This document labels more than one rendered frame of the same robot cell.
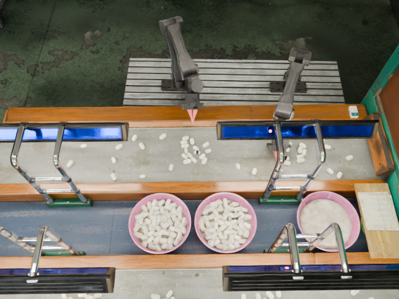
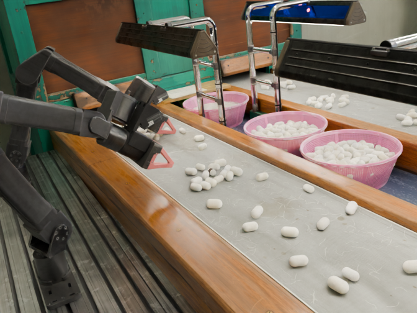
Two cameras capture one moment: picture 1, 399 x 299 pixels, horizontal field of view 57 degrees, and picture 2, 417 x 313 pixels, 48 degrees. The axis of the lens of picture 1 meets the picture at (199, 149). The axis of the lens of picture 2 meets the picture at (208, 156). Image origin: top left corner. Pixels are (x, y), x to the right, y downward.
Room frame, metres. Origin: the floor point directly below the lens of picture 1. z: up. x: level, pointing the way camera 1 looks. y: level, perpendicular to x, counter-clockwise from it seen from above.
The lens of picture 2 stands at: (1.35, 1.04, 1.26)
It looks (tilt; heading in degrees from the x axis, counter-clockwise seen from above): 22 degrees down; 244
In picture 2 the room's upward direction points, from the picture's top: 7 degrees counter-clockwise
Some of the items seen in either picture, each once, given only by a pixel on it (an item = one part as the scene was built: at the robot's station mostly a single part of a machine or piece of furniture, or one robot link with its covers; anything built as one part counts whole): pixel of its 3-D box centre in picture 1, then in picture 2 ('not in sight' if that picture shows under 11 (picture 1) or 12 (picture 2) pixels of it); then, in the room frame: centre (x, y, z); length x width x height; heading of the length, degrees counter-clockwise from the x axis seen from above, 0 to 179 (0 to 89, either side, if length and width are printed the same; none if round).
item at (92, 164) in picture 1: (187, 155); (223, 182); (0.83, 0.06, 0.73); 1.81 x 0.30 x 0.02; 91
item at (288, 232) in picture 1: (301, 261); (280, 63); (0.29, -0.38, 0.90); 0.20 x 0.19 x 0.45; 91
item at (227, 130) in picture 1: (296, 126); (157, 36); (0.77, -0.38, 1.08); 0.62 x 0.08 x 0.07; 91
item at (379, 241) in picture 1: (379, 219); (190, 91); (0.50, -0.77, 0.77); 0.33 x 0.15 x 0.01; 1
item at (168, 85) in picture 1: (179, 81); (51, 264); (1.29, 0.11, 0.71); 0.20 x 0.07 x 0.08; 89
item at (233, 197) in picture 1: (224, 224); (285, 137); (0.49, -0.11, 0.72); 0.27 x 0.27 x 0.10
